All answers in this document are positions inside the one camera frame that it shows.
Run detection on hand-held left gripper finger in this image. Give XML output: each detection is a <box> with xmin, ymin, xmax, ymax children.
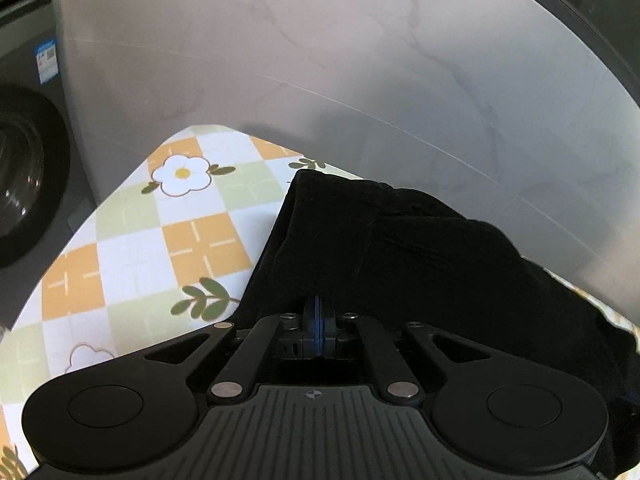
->
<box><xmin>145</xmin><ymin>297</ymin><xmax>317</xmax><ymax>401</ymax></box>
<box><xmin>316</xmin><ymin>297</ymin><xmax>493</xmax><ymax>402</ymax></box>

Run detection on black pants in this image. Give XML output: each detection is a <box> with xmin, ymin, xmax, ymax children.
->
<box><xmin>232</xmin><ymin>169</ymin><xmax>637</xmax><ymax>480</ymax></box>

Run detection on checkered floral tablecloth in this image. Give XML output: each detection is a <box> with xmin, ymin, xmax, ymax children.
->
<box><xmin>0</xmin><ymin>125</ymin><xmax>640</xmax><ymax>480</ymax></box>

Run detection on grey washing machine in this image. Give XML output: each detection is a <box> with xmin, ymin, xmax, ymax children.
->
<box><xmin>0</xmin><ymin>0</ymin><xmax>108</xmax><ymax>331</ymax></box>

